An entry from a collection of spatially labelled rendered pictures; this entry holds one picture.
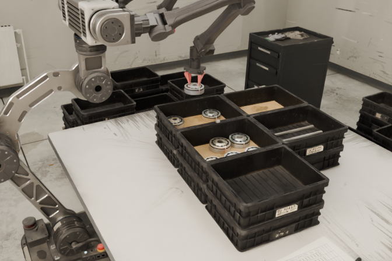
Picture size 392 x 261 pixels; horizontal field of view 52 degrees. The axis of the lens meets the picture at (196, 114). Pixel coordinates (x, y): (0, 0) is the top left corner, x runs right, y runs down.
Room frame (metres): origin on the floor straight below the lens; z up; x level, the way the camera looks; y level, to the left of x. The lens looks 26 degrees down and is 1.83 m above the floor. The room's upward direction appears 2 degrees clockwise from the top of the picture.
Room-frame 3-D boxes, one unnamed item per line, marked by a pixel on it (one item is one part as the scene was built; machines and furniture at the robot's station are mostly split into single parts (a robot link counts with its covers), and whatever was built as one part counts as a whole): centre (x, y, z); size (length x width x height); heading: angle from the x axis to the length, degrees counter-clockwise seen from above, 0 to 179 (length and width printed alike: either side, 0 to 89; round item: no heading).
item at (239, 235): (1.32, -0.29, 0.76); 0.40 x 0.30 x 0.12; 117
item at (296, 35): (3.64, -0.90, 0.88); 0.29 x 0.22 x 0.03; 122
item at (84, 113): (2.65, 0.68, 0.37); 0.40 x 0.30 x 0.45; 122
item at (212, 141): (1.65, -0.12, 0.86); 0.10 x 0.10 x 0.01
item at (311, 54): (3.53, -0.83, 0.45); 0.60 x 0.45 x 0.90; 122
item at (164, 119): (1.85, -0.02, 0.92); 0.40 x 0.30 x 0.02; 117
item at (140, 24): (1.52, 0.24, 1.45); 0.09 x 0.08 x 0.12; 32
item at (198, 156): (1.59, -0.15, 0.92); 0.40 x 0.30 x 0.02; 117
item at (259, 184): (1.32, -0.29, 0.87); 0.40 x 0.30 x 0.11; 117
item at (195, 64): (1.92, 0.01, 1.16); 0.10 x 0.07 x 0.07; 73
